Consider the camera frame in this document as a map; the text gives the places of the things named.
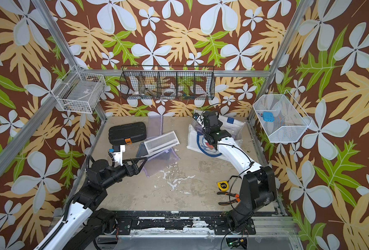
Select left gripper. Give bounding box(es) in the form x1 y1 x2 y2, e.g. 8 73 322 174
101 156 147 190

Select large purple mesh pouch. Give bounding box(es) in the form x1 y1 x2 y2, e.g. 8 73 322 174
143 149 180 178

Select white mesh pouch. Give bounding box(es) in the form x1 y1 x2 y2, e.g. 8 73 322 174
144 131 180 155

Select white Doraemon canvas bag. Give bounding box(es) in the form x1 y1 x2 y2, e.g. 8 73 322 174
187 110 245 161

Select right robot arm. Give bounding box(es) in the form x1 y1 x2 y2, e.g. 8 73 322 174
195 111 277 233

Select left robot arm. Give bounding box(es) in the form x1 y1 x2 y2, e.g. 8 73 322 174
35 157 148 250

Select black plastic tool case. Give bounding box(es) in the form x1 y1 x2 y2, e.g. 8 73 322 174
108 122 147 145

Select yellow tape measure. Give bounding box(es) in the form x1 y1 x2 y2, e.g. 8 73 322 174
217 181 229 192

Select orange black pliers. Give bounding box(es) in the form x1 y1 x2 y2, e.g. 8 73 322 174
216 191 241 206

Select blue object in basket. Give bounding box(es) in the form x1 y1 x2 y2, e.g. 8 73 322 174
262 111 275 123

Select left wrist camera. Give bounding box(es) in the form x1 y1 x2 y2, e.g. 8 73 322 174
108 144 126 167

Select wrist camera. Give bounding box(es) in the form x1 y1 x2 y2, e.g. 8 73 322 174
192 113 204 126
108 144 126 167

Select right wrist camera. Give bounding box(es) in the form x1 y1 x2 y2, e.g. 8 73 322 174
192 113 204 126

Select black wire basket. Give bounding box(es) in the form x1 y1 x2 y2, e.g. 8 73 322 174
120 65 216 100

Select white wire basket left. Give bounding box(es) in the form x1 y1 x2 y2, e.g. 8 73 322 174
52 68 106 114

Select white wire basket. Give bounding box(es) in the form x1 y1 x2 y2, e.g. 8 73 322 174
52 68 106 114
253 94 312 144

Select white wire basket right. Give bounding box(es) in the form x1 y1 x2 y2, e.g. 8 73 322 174
253 94 312 144

